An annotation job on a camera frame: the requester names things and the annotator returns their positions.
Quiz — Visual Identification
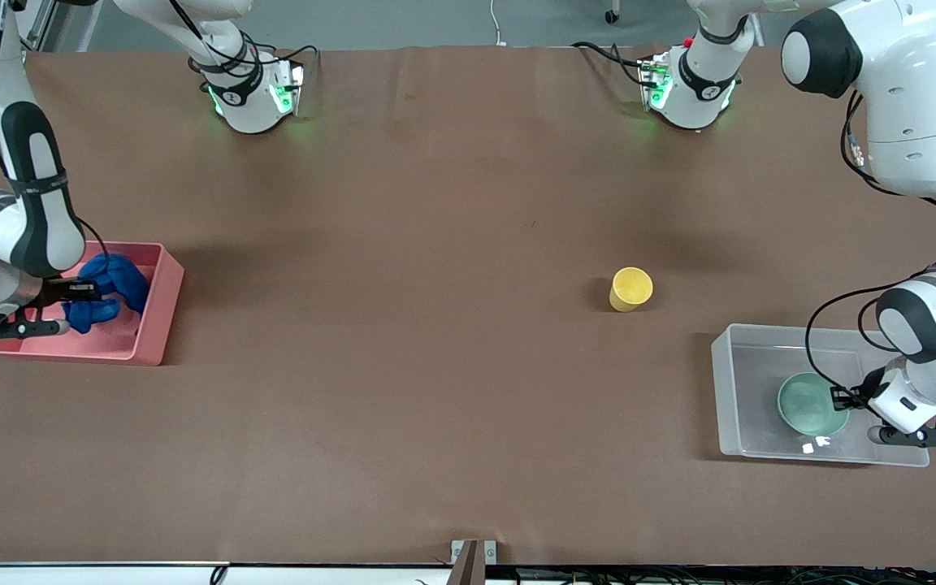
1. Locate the mint green bowl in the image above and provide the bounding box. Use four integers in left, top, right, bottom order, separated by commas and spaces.
777, 372, 851, 437

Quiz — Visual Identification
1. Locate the blue cloth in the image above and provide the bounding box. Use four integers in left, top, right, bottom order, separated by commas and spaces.
62, 253, 150, 334

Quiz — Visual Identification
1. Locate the pink plastic box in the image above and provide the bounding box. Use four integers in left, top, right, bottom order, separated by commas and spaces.
0, 241, 186, 366

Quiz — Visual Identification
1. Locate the clear plastic storage box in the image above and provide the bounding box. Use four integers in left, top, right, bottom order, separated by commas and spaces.
710, 323, 932, 468

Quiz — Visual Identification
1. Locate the yellow plastic cup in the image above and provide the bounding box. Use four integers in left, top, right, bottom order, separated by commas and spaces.
609, 266, 654, 313

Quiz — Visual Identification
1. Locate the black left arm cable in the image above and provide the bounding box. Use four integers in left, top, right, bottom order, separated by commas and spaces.
805, 89, 936, 399

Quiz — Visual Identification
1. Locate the white table edge rail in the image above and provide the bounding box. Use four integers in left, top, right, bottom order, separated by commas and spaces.
0, 561, 936, 585

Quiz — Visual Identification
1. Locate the aluminium frame profile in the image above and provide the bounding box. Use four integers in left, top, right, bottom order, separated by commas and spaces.
17, 0, 99, 51

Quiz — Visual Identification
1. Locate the grey metal table bracket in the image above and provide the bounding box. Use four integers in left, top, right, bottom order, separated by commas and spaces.
450, 539, 498, 585

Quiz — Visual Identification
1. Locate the black left base cable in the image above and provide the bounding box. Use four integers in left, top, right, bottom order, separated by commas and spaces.
572, 41, 656, 86

